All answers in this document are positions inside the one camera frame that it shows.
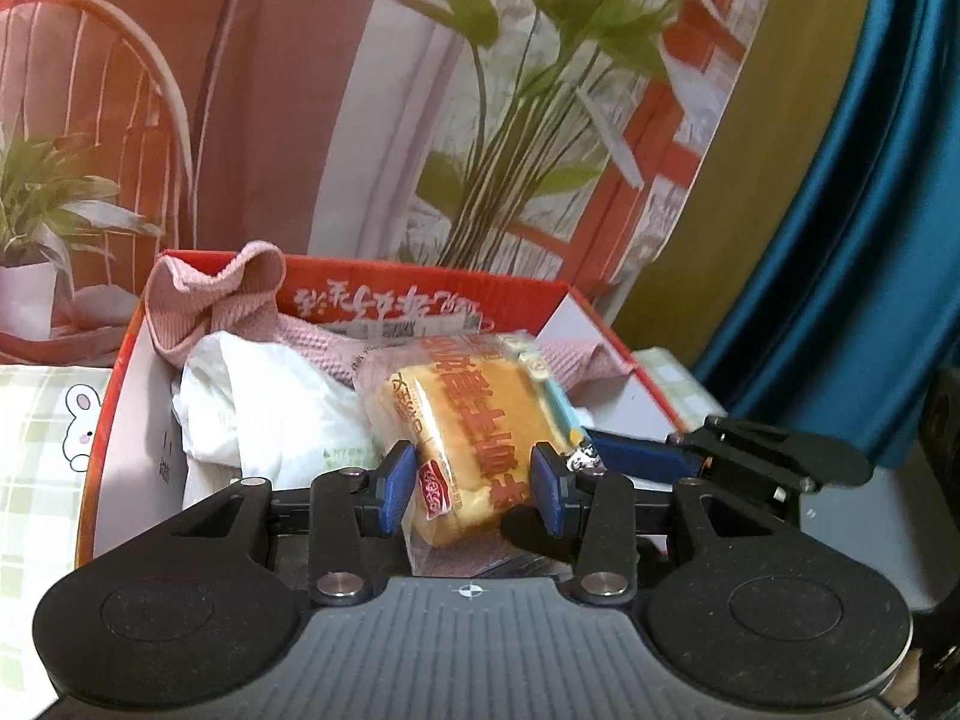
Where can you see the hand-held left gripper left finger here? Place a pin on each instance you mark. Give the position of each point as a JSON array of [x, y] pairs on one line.
[[397, 487]]

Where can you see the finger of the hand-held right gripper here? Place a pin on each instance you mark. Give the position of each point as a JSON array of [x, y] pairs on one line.
[[645, 454]]

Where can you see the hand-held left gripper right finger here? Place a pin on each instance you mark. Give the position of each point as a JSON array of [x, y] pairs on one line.
[[547, 491]]

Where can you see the yellow bread packet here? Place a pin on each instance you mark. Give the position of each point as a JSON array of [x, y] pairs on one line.
[[457, 420]]

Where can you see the red cardboard box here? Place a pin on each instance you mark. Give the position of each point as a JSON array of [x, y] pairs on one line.
[[510, 296]]

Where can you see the light blue packet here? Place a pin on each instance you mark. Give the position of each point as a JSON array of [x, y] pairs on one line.
[[566, 412]]

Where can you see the white plastic bag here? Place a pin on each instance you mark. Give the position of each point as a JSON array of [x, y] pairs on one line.
[[255, 397]]

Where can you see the pink knitted towel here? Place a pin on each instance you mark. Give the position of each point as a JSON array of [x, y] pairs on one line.
[[195, 300]]

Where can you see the blue curtain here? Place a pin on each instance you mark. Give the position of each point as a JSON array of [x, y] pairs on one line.
[[862, 202]]

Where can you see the checked printed tablecloth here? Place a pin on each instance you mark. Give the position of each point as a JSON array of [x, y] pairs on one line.
[[37, 510]]

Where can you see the wall poster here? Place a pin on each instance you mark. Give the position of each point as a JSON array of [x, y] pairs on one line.
[[300, 127]]

